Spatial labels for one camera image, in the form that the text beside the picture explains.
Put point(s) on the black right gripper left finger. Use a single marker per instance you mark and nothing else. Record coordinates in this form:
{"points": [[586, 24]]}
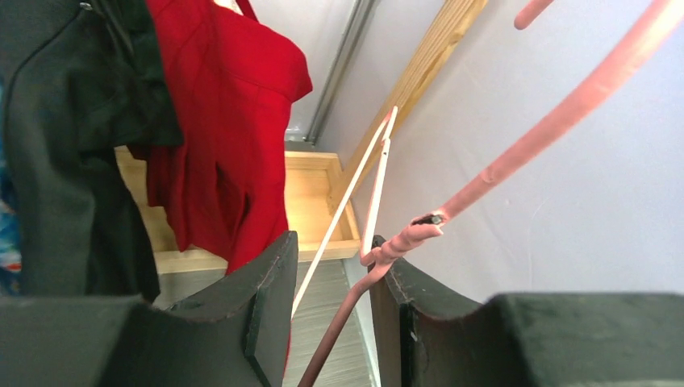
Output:
{"points": [[235, 332]]}

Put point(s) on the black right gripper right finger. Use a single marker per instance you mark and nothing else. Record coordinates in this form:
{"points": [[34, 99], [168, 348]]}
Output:
{"points": [[429, 335]]}

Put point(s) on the red pleated skirt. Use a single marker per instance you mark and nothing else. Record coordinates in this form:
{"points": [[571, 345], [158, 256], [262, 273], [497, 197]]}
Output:
{"points": [[233, 82]]}

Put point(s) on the pink wire hanger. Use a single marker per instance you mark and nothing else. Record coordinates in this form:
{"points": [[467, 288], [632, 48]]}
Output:
{"points": [[648, 33]]}

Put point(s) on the wooden rack base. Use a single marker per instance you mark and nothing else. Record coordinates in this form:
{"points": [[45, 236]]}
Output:
{"points": [[309, 176]]}

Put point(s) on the blue floral garment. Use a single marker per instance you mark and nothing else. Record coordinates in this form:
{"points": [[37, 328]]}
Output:
{"points": [[11, 260]]}

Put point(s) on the black garment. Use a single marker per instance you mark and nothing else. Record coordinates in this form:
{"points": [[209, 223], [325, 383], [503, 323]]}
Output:
{"points": [[78, 80]]}

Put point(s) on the wooden rack post right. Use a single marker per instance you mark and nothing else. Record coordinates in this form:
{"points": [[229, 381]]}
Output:
{"points": [[447, 30]]}

